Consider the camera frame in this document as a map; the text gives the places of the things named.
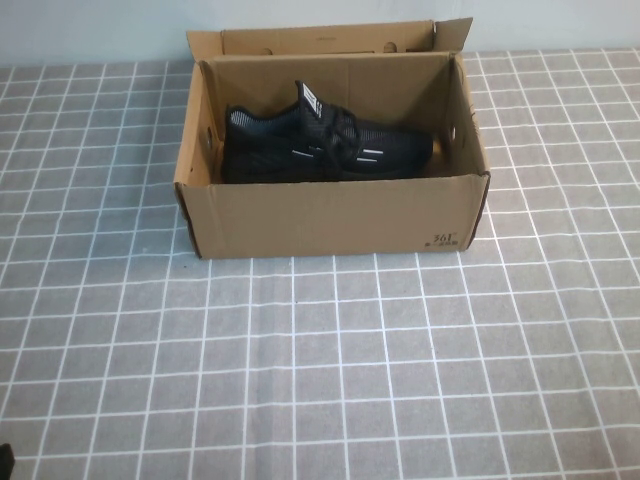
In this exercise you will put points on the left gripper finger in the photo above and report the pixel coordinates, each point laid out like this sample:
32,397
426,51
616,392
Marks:
6,465

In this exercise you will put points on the black knit sneaker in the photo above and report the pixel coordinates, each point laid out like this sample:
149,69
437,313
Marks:
280,150

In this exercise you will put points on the brown cardboard shoe box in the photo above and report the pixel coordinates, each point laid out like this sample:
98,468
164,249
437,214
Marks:
325,220

